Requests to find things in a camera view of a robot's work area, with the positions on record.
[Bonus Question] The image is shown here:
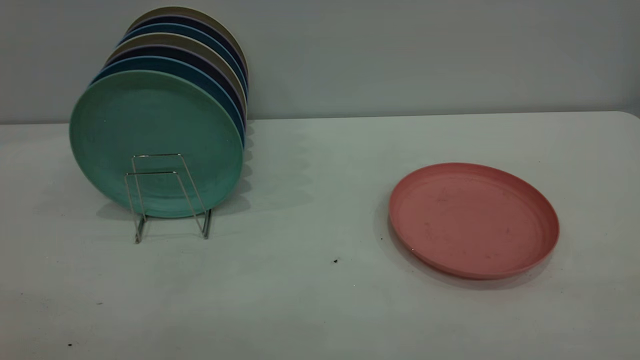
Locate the pink plate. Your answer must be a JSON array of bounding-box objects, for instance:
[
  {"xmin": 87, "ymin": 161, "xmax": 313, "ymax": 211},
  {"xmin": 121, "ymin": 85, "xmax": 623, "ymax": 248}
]
[{"xmin": 388, "ymin": 162, "xmax": 560, "ymax": 280}]

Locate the green plate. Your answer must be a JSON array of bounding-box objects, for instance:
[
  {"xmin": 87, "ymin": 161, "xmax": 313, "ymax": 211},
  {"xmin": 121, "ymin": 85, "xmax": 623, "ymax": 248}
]
[{"xmin": 69, "ymin": 69, "xmax": 245, "ymax": 219}]

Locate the dark purple plate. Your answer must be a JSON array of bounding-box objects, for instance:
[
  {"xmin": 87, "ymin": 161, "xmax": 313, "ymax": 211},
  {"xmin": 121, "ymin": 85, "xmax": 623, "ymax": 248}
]
[
  {"xmin": 104, "ymin": 44, "xmax": 247, "ymax": 127},
  {"xmin": 127, "ymin": 14, "xmax": 249, "ymax": 84}
]

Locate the blue plate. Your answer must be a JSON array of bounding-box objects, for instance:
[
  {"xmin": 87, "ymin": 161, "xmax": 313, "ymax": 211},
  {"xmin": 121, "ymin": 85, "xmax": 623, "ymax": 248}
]
[
  {"xmin": 118, "ymin": 22, "xmax": 249, "ymax": 97},
  {"xmin": 90, "ymin": 55, "xmax": 246, "ymax": 147}
]

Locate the beige plate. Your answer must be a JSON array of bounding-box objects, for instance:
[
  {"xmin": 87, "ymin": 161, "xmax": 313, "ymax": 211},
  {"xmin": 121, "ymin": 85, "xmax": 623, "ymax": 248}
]
[
  {"xmin": 107, "ymin": 32, "xmax": 248, "ymax": 119},
  {"xmin": 125, "ymin": 6, "xmax": 249, "ymax": 77}
]

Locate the metal wire plate rack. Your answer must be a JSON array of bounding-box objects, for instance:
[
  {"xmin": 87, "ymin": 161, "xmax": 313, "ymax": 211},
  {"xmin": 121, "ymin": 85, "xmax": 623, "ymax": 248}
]
[{"xmin": 123, "ymin": 153, "xmax": 213, "ymax": 245}]

